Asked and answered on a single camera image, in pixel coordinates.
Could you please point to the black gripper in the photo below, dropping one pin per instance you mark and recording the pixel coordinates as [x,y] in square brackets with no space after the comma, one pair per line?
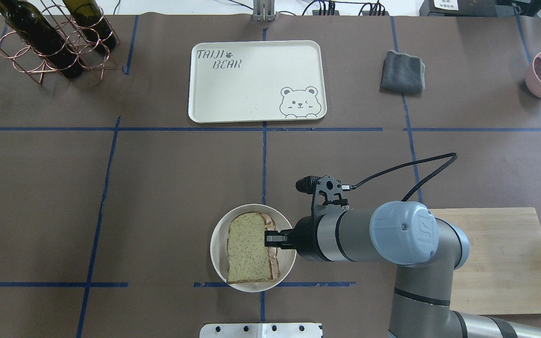
[305,238]

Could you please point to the bread slice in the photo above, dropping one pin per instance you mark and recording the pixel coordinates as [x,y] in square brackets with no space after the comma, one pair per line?
[271,252]
[248,258]

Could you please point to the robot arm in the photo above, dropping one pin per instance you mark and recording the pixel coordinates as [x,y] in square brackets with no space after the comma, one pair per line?
[426,250]

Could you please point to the cream bear tray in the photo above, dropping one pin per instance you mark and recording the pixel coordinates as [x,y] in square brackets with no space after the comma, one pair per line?
[256,81]

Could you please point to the white round plate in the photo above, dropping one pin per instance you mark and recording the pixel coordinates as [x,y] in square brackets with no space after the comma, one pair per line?
[218,248]

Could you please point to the folded grey cloth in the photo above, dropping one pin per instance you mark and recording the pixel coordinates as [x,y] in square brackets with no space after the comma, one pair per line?
[403,73]

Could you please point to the wooden cutting board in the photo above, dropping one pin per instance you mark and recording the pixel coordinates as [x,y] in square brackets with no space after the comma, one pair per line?
[502,275]

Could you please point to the green wine bottle middle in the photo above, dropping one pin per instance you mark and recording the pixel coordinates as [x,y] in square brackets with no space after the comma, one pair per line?
[96,29]

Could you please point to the green wine bottle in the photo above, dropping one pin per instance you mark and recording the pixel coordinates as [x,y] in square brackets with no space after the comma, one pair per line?
[96,29]
[34,29]

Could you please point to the green wine bottle front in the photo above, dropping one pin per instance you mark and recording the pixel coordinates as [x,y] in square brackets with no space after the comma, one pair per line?
[34,29]

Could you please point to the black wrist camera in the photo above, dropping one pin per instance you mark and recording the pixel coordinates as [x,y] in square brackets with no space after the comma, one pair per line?
[327,194]

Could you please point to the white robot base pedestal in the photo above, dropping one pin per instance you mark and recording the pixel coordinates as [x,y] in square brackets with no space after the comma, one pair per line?
[262,330]

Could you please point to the aluminium frame post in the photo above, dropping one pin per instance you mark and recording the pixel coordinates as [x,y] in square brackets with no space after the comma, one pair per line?
[264,11]

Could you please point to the copper wire bottle rack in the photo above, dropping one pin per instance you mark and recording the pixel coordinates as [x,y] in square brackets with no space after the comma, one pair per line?
[66,37]

